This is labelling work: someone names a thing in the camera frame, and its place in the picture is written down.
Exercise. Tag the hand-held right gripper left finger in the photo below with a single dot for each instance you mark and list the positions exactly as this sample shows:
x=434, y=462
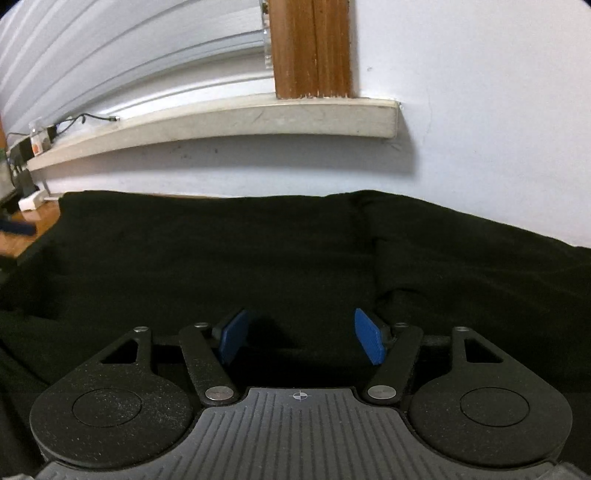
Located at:
x=234, y=341

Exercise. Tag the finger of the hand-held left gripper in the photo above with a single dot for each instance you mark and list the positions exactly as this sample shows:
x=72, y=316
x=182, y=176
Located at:
x=18, y=227

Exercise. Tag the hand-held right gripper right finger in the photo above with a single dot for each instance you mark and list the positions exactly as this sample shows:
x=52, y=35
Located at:
x=369, y=337

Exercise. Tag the black garment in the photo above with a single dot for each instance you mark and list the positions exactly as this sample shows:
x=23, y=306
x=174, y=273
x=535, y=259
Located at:
x=277, y=258

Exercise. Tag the dark device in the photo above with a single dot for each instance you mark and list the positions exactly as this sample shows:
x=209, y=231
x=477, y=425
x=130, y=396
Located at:
x=7, y=184

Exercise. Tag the black power adapter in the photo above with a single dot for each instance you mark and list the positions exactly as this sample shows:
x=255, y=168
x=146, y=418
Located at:
x=25, y=181

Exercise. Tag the small orange white box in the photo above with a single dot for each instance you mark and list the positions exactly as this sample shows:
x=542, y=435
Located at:
x=37, y=138

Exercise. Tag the white window blind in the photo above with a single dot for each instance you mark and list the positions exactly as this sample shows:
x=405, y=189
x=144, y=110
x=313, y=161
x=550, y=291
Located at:
x=115, y=50

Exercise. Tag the white window sill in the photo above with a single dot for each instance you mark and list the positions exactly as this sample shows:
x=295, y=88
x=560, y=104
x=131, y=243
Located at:
x=231, y=120

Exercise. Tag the wooden window frame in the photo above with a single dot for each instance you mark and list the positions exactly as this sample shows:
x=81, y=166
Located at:
x=314, y=46

